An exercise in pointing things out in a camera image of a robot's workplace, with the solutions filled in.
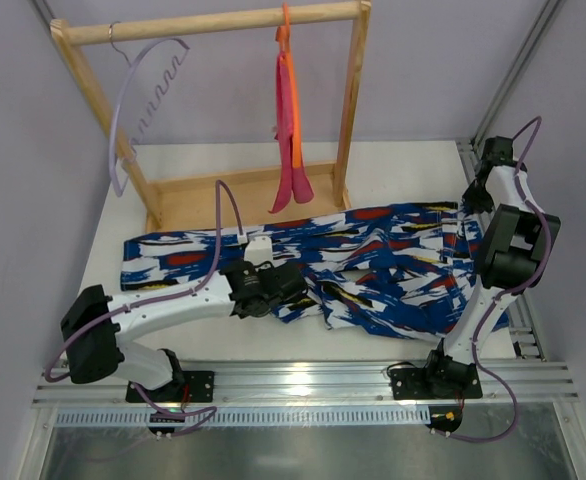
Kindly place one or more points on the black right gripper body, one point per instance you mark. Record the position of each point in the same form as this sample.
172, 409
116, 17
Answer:
476, 195

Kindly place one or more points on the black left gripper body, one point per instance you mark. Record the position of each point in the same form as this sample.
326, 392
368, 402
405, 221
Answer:
289, 282

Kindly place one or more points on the blue white red patterned trousers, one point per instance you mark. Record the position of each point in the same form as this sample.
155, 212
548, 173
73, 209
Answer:
402, 271

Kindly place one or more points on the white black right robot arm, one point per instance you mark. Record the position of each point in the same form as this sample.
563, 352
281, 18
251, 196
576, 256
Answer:
512, 257

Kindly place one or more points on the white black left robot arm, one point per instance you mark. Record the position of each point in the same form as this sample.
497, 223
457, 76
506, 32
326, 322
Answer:
101, 331

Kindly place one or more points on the pink cloth on hanger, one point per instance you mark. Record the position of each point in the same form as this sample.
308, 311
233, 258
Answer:
294, 183

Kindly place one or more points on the lilac plastic hanger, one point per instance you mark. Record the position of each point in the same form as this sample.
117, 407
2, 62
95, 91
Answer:
134, 114

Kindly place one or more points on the orange plastic hanger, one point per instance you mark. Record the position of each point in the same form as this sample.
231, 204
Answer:
287, 97

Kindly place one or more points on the wooden clothes rack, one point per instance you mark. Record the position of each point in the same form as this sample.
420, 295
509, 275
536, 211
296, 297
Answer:
219, 119

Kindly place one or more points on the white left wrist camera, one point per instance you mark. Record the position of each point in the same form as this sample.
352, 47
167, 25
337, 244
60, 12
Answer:
259, 250

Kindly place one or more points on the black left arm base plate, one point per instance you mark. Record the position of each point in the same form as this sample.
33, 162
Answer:
195, 385

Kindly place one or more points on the aluminium frame rail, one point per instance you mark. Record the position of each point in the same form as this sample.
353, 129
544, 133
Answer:
525, 136

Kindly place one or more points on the slotted grey cable duct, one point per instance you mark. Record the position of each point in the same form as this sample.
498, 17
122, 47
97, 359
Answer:
244, 416

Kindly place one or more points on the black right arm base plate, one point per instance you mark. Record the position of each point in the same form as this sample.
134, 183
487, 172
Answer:
408, 382

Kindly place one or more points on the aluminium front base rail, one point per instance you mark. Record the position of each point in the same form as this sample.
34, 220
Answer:
312, 384

